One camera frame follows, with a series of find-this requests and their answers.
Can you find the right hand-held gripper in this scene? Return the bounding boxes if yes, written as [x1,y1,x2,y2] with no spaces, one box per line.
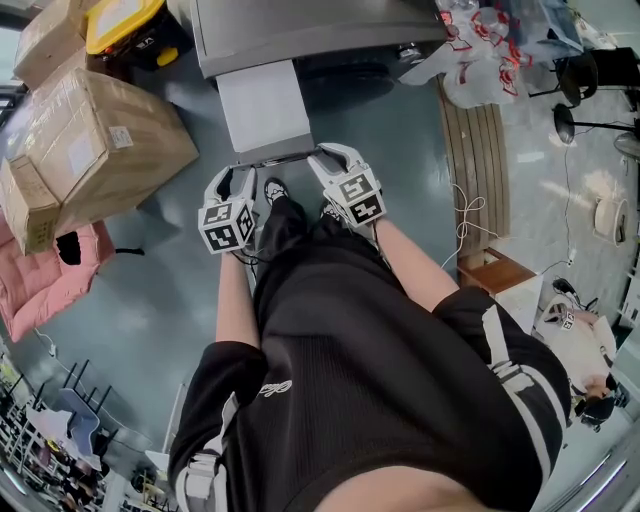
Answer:
[307,142,387,229]

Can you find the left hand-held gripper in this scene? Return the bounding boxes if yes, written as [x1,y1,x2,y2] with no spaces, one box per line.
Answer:
[197,167,257,256]

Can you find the white pull-out drawer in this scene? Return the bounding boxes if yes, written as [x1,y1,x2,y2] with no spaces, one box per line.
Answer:
[215,60,316,166]

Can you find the person's left forearm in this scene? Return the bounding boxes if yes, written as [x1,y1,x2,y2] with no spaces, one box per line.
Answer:
[215,252,262,351]

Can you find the person's right forearm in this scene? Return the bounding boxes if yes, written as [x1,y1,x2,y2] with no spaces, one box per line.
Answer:
[374,219,461,314]

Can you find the person's right shoe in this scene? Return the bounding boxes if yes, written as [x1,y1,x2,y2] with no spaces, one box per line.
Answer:
[319,199,346,224]

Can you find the person's shoe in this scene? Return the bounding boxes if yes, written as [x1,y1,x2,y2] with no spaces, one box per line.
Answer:
[319,199,346,224]
[263,177,290,206]

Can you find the person's left shoe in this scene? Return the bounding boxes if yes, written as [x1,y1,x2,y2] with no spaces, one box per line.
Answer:
[263,177,290,206]

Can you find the black trousers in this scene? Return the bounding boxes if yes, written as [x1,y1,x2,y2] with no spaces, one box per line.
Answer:
[252,192,381,271]

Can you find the large brown cardboard box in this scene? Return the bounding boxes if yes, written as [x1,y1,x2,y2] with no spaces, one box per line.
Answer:
[22,67,200,236]

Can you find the slatted wooden bench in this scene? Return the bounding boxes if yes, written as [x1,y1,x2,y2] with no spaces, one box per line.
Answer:
[438,74,511,256]

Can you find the black bin with yellow lid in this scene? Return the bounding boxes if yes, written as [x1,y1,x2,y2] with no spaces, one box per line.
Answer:
[84,0,194,69]

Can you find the small black pouch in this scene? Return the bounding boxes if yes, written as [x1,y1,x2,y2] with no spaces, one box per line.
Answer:
[55,230,84,266]

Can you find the pile of clear plastic bottles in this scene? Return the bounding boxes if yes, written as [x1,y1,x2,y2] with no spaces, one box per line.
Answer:
[399,0,556,109]

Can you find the brown wooden stool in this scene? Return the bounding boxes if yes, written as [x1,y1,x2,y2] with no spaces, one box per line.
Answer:
[457,247,539,301]

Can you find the narrow brown cardboard box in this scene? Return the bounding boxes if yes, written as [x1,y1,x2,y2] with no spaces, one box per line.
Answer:
[0,153,64,256]

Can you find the tape-wrapped cardboard box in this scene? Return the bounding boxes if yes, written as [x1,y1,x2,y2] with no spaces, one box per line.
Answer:
[24,47,91,101]

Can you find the pink quilted cushion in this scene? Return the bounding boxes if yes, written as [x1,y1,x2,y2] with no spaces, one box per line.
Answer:
[0,219,116,344]

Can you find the white cabinet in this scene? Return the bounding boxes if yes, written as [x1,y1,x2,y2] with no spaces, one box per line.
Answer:
[492,274,546,336]

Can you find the black standing fan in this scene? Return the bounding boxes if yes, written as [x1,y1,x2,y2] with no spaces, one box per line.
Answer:
[552,103,640,161]

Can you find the medium brown cardboard box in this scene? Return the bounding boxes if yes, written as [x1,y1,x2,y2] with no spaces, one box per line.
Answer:
[13,0,101,90]

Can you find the black office chair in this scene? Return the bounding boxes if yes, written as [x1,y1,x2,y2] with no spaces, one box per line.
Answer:
[552,277,599,311]

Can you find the black round-seat chair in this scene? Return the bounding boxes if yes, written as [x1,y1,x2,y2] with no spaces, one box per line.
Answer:
[529,47,601,109]

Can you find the clear plastic storage bin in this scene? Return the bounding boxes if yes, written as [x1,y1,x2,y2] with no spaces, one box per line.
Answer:
[537,0,586,54]

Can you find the white round spool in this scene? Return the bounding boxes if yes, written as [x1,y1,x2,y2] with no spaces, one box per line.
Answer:
[593,197,630,246]

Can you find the blue chair with black legs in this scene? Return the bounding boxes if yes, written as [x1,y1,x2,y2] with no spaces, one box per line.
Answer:
[57,358,119,456]

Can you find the black cabinet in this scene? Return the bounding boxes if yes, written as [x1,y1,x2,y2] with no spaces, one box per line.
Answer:
[594,47,640,89]

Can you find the person's face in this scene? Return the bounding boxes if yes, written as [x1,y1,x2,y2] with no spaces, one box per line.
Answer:
[319,469,501,512]

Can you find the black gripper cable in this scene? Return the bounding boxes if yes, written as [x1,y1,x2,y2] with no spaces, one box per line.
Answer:
[369,222,396,266]
[234,234,266,266]

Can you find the white cable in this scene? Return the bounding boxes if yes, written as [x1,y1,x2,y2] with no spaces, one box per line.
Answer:
[439,182,509,269]

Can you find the grey white harness strap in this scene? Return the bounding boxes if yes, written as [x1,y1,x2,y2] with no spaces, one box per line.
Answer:
[482,304,536,396]
[174,394,236,512]

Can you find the white plug with cable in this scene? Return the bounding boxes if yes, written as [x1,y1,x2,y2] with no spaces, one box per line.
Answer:
[34,329,59,356]

